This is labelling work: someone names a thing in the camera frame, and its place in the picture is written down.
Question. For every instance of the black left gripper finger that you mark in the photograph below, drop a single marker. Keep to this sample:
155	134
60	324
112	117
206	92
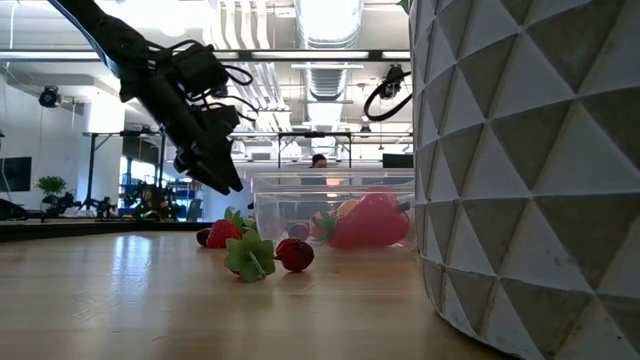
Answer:
227	172
200	174

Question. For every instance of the clear plastic tupperware container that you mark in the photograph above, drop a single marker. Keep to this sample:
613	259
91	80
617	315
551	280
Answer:
280	200

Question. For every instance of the small dark cherry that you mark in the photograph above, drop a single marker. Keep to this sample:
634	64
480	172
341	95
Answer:
202	238

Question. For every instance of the small purple grape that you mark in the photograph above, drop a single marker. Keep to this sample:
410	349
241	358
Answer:
299	232

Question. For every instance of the dark red raspberry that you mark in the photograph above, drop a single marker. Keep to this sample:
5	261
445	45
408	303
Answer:
296	256

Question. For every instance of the red toy bell pepper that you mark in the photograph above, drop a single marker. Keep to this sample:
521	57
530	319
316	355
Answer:
372	225

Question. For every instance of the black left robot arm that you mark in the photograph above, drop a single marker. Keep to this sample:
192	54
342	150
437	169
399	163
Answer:
100	25

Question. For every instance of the background black robot arms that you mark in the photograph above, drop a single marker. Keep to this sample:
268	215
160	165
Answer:
150	200

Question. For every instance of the person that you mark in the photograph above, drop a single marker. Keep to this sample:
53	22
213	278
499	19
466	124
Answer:
318	161

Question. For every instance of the black ceiling spotlight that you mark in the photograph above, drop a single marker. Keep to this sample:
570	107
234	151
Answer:
49	98
392	82

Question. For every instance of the background green potted plant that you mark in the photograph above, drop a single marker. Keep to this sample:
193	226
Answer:
50	184

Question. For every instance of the black desk monitor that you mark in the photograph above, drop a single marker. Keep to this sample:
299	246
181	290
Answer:
397	161

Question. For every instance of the white geometric planter pot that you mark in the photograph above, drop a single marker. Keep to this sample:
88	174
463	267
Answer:
525	175

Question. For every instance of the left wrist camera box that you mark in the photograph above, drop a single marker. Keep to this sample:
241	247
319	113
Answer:
220	119

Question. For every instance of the black background workstation frame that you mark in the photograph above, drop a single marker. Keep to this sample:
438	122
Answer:
315	134
91	170

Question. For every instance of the black aluminium table frame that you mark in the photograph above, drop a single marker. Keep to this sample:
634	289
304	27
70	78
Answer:
75	230

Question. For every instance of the dark wall monitor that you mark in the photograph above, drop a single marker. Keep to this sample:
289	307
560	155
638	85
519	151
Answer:
15	174

